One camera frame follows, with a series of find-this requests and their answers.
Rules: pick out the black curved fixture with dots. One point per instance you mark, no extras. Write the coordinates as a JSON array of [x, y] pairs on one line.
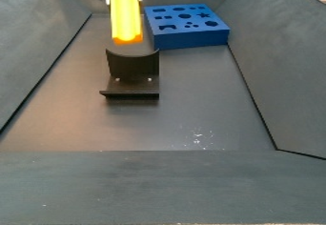
[[134, 75]]

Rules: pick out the blue foam shape board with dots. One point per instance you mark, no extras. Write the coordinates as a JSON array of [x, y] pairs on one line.
[[185, 26]]

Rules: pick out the yellow arch object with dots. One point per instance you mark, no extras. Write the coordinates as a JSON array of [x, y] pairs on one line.
[[126, 21]]

